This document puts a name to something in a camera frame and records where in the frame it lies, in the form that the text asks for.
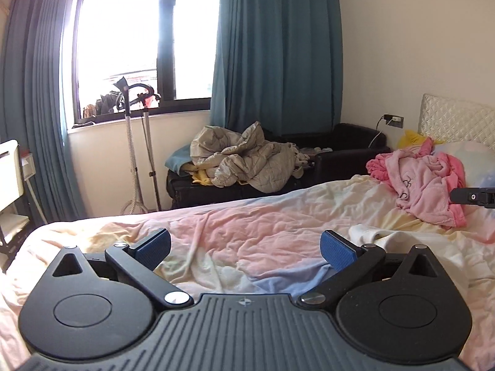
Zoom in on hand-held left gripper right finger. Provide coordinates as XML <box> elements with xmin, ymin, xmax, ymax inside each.
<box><xmin>296</xmin><ymin>229</ymin><xmax>439</xmax><ymax>310</ymax></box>

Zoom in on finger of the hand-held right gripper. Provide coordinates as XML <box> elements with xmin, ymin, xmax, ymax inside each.
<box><xmin>450</xmin><ymin>186</ymin><xmax>495</xmax><ymax>209</ymax></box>

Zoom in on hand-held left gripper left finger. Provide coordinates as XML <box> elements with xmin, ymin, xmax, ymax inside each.
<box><xmin>50</xmin><ymin>228</ymin><xmax>194</xmax><ymax>312</ymax></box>

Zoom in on cream pants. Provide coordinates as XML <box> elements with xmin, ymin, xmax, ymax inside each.
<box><xmin>348</xmin><ymin>225</ymin><xmax>470</xmax><ymax>290</ymax></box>

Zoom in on pile of light clothes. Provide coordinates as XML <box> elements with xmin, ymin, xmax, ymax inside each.
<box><xmin>292</xmin><ymin>143</ymin><xmax>335</xmax><ymax>168</ymax></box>

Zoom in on pastel pillow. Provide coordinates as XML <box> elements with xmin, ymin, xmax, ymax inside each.
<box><xmin>431</xmin><ymin>140</ymin><xmax>495</xmax><ymax>190</ymax></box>

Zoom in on pink fleece robe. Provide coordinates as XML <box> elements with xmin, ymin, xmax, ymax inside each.
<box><xmin>365</xmin><ymin>137</ymin><xmax>468</xmax><ymax>228</ymax></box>

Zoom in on white quilted headboard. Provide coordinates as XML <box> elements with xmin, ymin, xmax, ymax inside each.
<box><xmin>418</xmin><ymin>93</ymin><xmax>495</xmax><ymax>147</ymax></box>

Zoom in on white sweatpants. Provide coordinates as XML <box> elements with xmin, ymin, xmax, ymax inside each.
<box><xmin>0</xmin><ymin>174</ymin><xmax>495</xmax><ymax>356</ymax></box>

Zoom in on yellow cloth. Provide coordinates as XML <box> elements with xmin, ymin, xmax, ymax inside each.
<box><xmin>191</xmin><ymin>168</ymin><xmax>219</xmax><ymax>186</ymax></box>

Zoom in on yellow plush toy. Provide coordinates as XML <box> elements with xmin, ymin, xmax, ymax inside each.
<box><xmin>398</xmin><ymin>129</ymin><xmax>428</xmax><ymax>149</ymax></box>

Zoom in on teal pillow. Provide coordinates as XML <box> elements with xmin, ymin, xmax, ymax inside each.
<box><xmin>166</xmin><ymin>144</ymin><xmax>194</xmax><ymax>174</ymax></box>

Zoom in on garment steamer stand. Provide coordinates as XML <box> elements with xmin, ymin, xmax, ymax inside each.
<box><xmin>112</xmin><ymin>76</ymin><xmax>163</xmax><ymax>215</ymax></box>

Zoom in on black sofa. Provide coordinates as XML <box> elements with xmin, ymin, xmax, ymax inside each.
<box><xmin>166</xmin><ymin>123</ymin><xmax>391</xmax><ymax>211</ymax></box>

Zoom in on grey quilted blanket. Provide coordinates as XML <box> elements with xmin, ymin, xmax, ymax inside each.
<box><xmin>190</xmin><ymin>121</ymin><xmax>300</xmax><ymax>194</ymax></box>

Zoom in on blue curtain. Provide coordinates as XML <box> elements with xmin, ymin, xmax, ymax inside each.
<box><xmin>209</xmin><ymin>0</ymin><xmax>345</xmax><ymax>132</ymax></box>
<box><xmin>0</xmin><ymin>0</ymin><xmax>88</xmax><ymax>225</ymax></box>

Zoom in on dark framed window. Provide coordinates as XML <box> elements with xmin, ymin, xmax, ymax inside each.
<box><xmin>62</xmin><ymin>0</ymin><xmax>223</xmax><ymax>128</ymax></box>

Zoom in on black charger cable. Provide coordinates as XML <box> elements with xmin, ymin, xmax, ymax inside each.
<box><xmin>367</xmin><ymin>115</ymin><xmax>391</xmax><ymax>149</ymax></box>

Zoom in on white chair with black frame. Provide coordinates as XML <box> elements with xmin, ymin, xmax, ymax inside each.
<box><xmin>0</xmin><ymin>139</ymin><xmax>32</xmax><ymax>263</ymax></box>

